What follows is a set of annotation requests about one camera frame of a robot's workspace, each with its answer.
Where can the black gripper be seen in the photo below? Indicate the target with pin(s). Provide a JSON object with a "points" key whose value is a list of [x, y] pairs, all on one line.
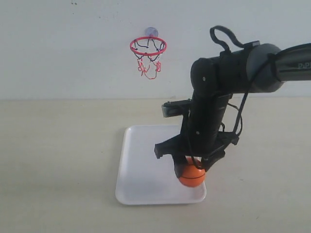
{"points": [[199, 137]]}

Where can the small orange basketball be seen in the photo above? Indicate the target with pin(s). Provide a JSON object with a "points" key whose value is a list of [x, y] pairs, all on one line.
{"points": [[191, 175]]}

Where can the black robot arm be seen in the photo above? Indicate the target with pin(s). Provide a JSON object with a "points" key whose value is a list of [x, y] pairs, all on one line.
{"points": [[254, 69]]}

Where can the red mini basketball hoop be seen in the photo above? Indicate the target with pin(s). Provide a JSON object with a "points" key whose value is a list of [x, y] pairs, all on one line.
{"points": [[148, 50]]}

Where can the white rectangular plastic tray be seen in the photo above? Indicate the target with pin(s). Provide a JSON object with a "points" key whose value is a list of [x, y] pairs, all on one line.
{"points": [[145, 180]]}

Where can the clear suction cup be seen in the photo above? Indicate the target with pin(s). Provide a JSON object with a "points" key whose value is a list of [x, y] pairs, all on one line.
{"points": [[151, 32]]}

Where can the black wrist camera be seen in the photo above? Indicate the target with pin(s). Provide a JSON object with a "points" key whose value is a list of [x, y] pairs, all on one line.
{"points": [[175, 108]]}

